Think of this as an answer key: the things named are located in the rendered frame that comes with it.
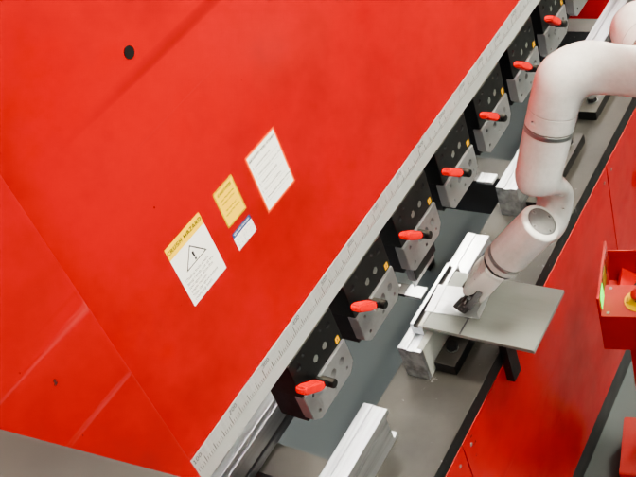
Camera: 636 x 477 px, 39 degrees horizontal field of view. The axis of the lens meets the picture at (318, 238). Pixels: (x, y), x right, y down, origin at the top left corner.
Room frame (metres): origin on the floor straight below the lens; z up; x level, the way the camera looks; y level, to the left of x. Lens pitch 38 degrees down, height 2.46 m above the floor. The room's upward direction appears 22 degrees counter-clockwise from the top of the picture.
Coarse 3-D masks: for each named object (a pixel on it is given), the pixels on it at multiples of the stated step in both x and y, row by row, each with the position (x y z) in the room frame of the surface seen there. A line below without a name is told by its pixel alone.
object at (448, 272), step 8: (448, 264) 1.59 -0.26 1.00; (448, 272) 1.58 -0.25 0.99; (440, 280) 1.55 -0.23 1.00; (448, 280) 1.54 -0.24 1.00; (432, 288) 1.54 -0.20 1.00; (432, 296) 1.52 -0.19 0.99; (424, 304) 1.50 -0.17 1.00; (416, 312) 1.48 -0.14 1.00; (424, 312) 1.48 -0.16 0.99; (416, 320) 1.46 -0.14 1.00; (416, 328) 1.45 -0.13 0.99
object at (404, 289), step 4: (400, 284) 1.58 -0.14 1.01; (404, 284) 1.58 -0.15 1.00; (408, 284) 1.58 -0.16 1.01; (400, 288) 1.57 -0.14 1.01; (404, 288) 1.57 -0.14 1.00; (408, 288) 1.56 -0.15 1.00; (412, 288) 1.56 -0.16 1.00; (416, 288) 1.55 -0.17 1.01; (420, 288) 1.55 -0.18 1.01; (424, 288) 1.54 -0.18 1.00; (400, 292) 1.56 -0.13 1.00; (404, 292) 1.55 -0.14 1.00; (408, 292) 1.55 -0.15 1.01; (412, 292) 1.54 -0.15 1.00; (416, 292) 1.54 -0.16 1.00; (420, 292) 1.53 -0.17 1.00; (424, 292) 1.53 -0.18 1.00; (404, 296) 1.55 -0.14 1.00; (408, 296) 1.54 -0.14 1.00; (412, 296) 1.53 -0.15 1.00; (416, 296) 1.53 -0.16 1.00; (420, 296) 1.52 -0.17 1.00
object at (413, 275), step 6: (432, 246) 1.53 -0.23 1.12; (432, 252) 1.53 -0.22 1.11; (426, 258) 1.51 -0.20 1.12; (432, 258) 1.54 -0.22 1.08; (420, 264) 1.49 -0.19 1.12; (426, 264) 1.50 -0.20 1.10; (408, 270) 1.48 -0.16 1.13; (414, 270) 1.47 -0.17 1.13; (420, 270) 1.49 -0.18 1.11; (408, 276) 1.48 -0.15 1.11; (414, 276) 1.47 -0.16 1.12; (420, 276) 1.50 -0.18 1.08; (414, 282) 1.48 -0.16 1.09
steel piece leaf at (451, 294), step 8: (448, 288) 1.52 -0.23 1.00; (456, 288) 1.50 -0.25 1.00; (448, 296) 1.49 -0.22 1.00; (456, 296) 1.48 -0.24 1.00; (488, 296) 1.44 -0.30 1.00; (440, 304) 1.48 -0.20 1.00; (448, 304) 1.47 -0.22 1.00; (480, 304) 1.41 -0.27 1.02; (440, 312) 1.45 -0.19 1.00; (448, 312) 1.44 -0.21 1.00; (456, 312) 1.43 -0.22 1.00; (472, 312) 1.41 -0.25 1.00; (480, 312) 1.40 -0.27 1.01
